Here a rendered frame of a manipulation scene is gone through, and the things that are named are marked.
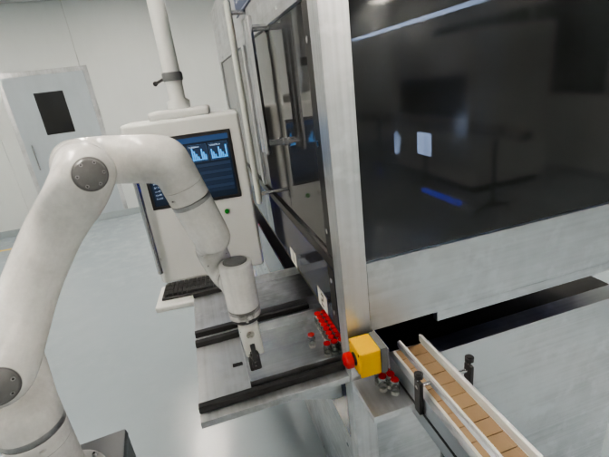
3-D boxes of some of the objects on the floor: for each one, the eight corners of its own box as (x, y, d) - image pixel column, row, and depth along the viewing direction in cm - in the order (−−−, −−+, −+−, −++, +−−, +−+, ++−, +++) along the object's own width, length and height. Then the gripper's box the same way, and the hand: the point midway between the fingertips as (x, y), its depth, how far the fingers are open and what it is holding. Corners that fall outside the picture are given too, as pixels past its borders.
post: (379, 554, 143) (321, -205, 69) (387, 572, 138) (333, -230, 63) (362, 560, 142) (285, -206, 67) (370, 579, 136) (294, -233, 62)
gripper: (227, 302, 110) (239, 355, 116) (234, 332, 96) (246, 390, 103) (254, 296, 111) (264, 348, 118) (264, 324, 98) (275, 381, 104)
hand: (255, 362), depth 109 cm, fingers closed
